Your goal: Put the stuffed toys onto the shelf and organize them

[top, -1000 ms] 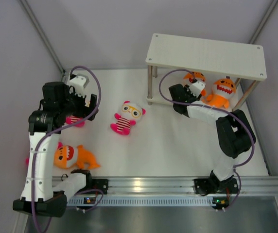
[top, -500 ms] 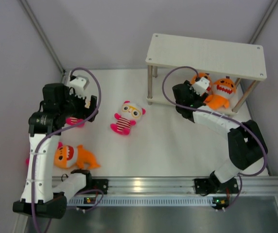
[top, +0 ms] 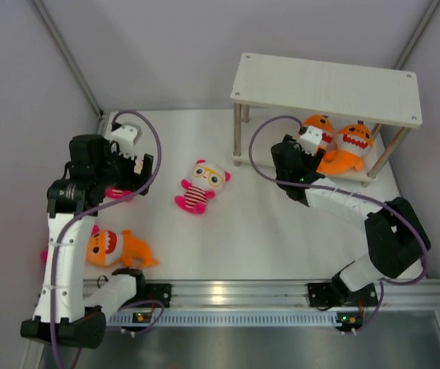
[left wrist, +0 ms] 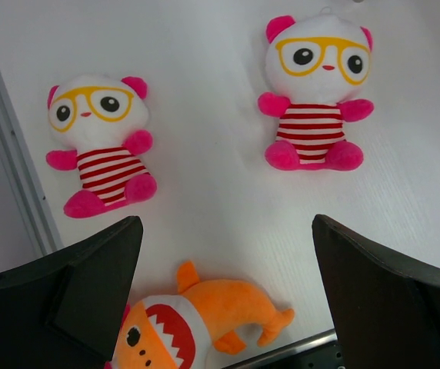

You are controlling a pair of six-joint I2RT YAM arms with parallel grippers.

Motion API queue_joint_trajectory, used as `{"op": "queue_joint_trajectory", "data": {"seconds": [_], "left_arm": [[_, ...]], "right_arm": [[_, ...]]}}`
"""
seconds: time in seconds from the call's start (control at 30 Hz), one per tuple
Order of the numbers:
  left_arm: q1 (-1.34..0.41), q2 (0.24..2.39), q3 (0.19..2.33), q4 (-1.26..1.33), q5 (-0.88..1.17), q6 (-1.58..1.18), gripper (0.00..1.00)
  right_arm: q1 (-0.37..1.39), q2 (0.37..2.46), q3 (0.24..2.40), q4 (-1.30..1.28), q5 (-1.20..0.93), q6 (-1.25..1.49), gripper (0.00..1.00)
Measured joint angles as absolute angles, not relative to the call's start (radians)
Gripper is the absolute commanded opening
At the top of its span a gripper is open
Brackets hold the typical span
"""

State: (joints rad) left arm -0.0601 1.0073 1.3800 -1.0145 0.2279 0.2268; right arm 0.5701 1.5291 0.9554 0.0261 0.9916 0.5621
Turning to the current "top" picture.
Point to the grey slotted cable duct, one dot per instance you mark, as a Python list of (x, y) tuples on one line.
[(226, 319)]

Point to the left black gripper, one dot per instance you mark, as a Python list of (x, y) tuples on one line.
[(132, 181)]

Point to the white two-tier shelf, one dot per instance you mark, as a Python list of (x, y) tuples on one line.
[(376, 96)]

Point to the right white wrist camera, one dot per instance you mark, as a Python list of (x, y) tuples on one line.
[(309, 139)]

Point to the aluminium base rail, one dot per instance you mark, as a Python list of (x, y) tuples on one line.
[(285, 295)]

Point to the orange shark plush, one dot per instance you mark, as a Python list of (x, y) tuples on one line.
[(322, 122), (352, 143), (107, 248)]

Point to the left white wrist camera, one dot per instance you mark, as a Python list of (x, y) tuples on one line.
[(126, 136)]

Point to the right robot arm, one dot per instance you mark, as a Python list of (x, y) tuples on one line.
[(394, 235)]

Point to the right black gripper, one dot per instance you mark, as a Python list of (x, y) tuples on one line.
[(312, 161)]

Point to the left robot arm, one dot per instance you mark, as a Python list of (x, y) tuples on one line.
[(62, 316)]

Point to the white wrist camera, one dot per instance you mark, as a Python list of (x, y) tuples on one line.
[(126, 136), (309, 139)]

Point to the panda plush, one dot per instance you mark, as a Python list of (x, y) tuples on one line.
[(207, 180), (117, 194), (44, 256)]

